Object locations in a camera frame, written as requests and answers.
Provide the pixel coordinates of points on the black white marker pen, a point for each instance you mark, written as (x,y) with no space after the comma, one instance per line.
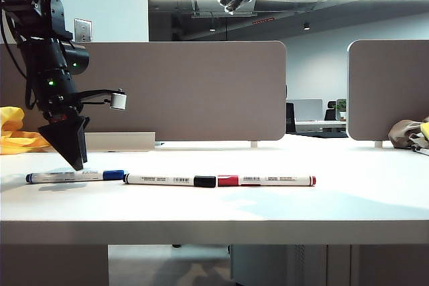
(421,149)

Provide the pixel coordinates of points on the metal wall switch plate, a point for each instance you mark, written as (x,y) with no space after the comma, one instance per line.
(83,30)

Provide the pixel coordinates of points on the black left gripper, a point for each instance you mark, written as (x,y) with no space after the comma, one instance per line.
(60,108)

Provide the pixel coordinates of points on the white background desk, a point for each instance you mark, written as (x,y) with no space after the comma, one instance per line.
(321,126)

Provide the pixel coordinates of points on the green potted plant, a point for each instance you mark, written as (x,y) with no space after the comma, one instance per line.
(341,106)

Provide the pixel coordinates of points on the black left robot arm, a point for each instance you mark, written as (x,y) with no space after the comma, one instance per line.
(50,61)

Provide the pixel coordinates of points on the grey pedestal cabinet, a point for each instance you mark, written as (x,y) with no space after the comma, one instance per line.
(278,266)

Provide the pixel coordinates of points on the black ceiling spotlight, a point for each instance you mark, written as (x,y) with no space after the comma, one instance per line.
(306,26)

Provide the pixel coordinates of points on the white background partition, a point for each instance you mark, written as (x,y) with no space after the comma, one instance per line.
(305,110)

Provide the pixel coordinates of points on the black cap whiteboard marker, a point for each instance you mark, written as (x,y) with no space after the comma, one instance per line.
(157,179)

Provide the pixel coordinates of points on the brown desk divider panel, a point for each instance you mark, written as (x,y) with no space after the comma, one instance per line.
(385,91)
(184,91)

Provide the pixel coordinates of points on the red cap whiteboard marker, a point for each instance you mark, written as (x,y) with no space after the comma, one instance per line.
(268,180)

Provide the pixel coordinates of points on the blue cap whiteboard marker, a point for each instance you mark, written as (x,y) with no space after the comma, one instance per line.
(50,177)

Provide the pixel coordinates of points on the red LED sign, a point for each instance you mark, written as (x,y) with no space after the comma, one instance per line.
(263,20)

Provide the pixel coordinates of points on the black office chair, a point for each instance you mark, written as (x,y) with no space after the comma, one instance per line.
(330,112)
(289,118)

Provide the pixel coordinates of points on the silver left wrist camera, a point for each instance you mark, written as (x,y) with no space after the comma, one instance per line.
(118,100)

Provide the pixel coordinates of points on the brown fabric bag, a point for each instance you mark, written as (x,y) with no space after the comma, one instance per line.
(402,133)

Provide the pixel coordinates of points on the yellow rectangular pad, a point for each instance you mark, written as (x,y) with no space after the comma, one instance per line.
(426,130)

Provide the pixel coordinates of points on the beige desk shelf box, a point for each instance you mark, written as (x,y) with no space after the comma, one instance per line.
(120,142)

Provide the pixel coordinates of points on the yellow cloth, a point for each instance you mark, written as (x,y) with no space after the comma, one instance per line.
(16,142)

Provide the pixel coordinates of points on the beige desk leg panel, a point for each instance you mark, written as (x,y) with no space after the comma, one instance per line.
(392,266)
(53,266)

